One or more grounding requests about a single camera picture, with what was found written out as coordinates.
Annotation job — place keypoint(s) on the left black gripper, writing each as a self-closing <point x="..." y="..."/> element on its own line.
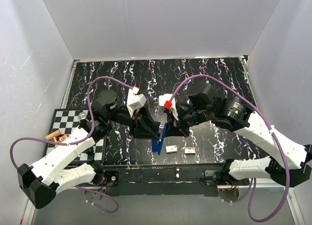
<point x="142" y="125"/>

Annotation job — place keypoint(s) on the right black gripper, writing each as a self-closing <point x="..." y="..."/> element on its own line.
<point x="175" y="128"/>

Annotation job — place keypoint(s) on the blue black stapler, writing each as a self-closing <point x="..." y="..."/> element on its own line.
<point x="157" y="144"/>

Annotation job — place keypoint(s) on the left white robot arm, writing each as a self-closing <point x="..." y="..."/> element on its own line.
<point x="47" y="177"/>

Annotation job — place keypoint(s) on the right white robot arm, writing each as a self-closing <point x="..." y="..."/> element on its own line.
<point x="286" y="163"/>

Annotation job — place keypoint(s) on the white staple box left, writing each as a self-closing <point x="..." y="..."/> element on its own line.
<point x="171" y="149"/>

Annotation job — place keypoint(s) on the silver metal knob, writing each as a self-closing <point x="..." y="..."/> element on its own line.
<point x="83" y="116"/>

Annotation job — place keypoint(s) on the black white checkerboard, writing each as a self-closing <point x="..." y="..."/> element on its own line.
<point x="66" y="120"/>

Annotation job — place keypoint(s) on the red owl toy block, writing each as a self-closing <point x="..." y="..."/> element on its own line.
<point x="64" y="138"/>

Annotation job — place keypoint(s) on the wooden toy hammer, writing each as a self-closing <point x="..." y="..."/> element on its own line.
<point x="53" y="136"/>

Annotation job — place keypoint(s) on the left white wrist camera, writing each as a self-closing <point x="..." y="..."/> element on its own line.
<point x="135" y="100"/>

